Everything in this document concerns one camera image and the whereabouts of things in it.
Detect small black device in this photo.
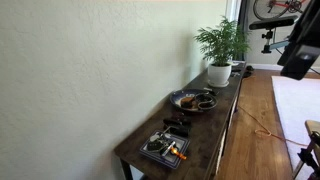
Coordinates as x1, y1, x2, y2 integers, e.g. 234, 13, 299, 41
203, 87, 218, 96

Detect folding stand with tan top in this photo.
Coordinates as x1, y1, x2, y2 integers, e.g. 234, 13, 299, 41
292, 119, 320, 180

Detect dark wooden console table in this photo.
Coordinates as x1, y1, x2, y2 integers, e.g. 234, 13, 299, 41
113, 61, 248, 180

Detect dark sunglasses with metal rim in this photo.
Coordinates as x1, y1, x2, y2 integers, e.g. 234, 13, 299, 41
194, 93, 218, 110

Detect black flashlight with clip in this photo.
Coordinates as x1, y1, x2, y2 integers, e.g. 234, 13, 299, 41
171, 112, 193, 126

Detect bunch of metal keys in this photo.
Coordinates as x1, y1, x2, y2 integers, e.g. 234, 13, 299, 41
149, 131, 173, 142

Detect square blue white tray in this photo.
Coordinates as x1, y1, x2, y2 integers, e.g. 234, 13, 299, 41
139, 129, 192, 170

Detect orange extension cable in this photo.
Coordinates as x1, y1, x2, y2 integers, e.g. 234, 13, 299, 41
238, 105, 309, 148

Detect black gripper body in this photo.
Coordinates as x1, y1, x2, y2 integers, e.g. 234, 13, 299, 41
277, 0, 320, 81

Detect green potted fern plant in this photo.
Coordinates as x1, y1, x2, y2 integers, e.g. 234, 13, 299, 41
194, 16, 251, 68

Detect red frame bicycle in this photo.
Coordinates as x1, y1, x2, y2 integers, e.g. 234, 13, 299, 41
253, 0, 313, 21

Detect white rug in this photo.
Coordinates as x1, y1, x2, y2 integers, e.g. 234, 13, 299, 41
271, 75, 320, 171

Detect camera mount arm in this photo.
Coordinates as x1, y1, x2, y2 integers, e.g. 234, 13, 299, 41
260, 29, 291, 54

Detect white ceramic plant pot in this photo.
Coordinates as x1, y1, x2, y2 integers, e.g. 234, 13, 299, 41
207, 62, 233, 86

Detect small slim black flashlight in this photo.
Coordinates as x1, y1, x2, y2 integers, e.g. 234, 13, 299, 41
163, 118, 183, 129

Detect black stereo camera bar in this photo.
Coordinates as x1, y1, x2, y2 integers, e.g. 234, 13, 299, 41
249, 15, 299, 31

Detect black car key fob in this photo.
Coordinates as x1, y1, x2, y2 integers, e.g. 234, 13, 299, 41
147, 141, 163, 152

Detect white pot saucer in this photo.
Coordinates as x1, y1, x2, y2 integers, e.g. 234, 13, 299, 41
207, 79, 230, 89

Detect black gadget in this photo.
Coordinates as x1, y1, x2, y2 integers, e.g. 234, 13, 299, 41
231, 63, 255, 79

